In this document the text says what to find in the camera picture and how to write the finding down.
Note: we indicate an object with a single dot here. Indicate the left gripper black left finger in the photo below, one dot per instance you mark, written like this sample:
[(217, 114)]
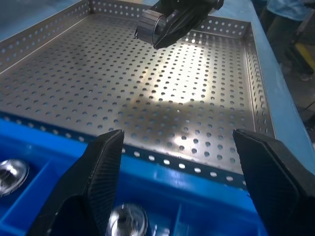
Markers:
[(98, 172)]

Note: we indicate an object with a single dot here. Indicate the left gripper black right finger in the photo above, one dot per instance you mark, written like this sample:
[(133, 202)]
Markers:
[(275, 184)]

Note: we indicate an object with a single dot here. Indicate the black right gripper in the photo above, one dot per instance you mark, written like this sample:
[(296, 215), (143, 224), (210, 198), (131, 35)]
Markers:
[(197, 5)]

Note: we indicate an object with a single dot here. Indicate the ribbed metal roller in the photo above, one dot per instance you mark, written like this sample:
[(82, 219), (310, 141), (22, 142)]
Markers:
[(12, 173), (147, 23)]

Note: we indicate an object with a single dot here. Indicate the small metal nut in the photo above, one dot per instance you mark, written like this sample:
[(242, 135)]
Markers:
[(128, 221)]

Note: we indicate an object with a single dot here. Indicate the blue plastic compartment tray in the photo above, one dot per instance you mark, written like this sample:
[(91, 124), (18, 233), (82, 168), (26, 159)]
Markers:
[(152, 186)]

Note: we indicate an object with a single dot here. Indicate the perforated steel tray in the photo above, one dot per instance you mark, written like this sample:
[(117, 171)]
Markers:
[(98, 73)]

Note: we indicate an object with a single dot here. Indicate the person in blue clothing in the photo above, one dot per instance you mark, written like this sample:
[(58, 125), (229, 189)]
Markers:
[(290, 7)]

